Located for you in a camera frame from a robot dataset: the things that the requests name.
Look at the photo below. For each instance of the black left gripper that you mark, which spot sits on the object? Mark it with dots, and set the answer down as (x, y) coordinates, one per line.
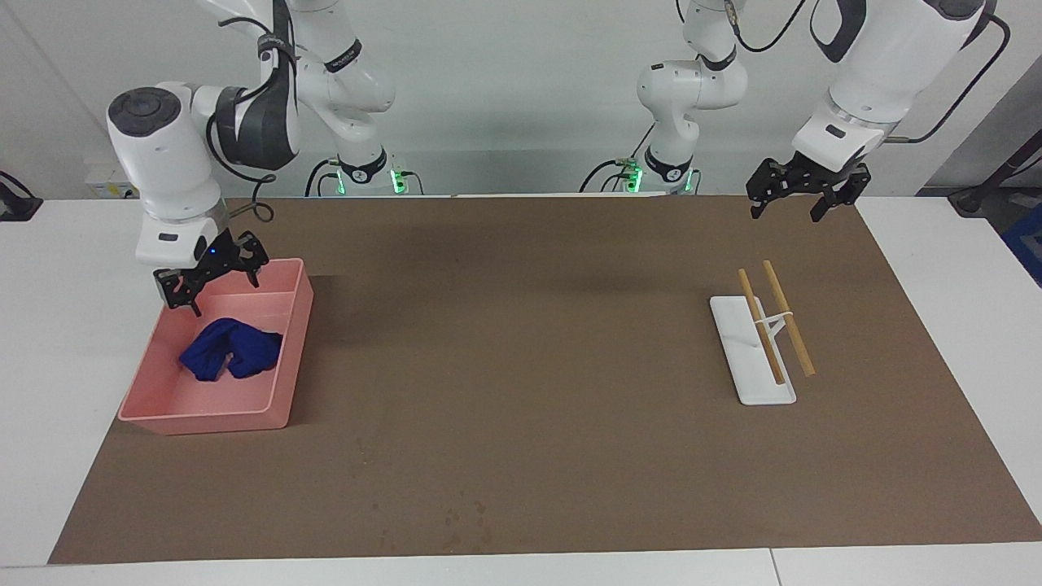
(826, 177)

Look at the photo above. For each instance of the brown table mat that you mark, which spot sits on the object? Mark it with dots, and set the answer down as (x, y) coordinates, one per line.
(529, 366)

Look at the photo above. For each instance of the white towel rack base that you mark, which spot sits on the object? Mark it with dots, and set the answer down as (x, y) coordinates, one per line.
(745, 358)

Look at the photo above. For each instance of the blue towel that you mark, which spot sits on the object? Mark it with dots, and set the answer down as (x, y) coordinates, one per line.
(244, 350)

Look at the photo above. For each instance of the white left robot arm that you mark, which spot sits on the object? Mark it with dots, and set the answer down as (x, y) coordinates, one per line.
(895, 49)

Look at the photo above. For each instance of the white power strip box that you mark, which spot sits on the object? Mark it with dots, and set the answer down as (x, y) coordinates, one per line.
(102, 189)

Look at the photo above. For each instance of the black clamp base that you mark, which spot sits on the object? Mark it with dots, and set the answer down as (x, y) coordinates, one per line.
(16, 207)

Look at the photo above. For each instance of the blue crate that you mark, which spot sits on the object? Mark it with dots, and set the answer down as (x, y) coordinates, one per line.
(1027, 244)

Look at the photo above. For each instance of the black stand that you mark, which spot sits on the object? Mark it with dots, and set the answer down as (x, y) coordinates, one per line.
(973, 199)

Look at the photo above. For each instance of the pink plastic bin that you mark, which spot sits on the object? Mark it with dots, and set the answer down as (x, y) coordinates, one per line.
(203, 407)

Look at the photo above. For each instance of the wooden rod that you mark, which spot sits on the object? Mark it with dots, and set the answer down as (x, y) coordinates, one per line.
(801, 350)
(773, 358)

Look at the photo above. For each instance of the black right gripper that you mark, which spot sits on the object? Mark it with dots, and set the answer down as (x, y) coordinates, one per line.
(212, 260)

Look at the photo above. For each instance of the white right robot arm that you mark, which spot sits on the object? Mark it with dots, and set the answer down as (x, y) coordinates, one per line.
(163, 155)

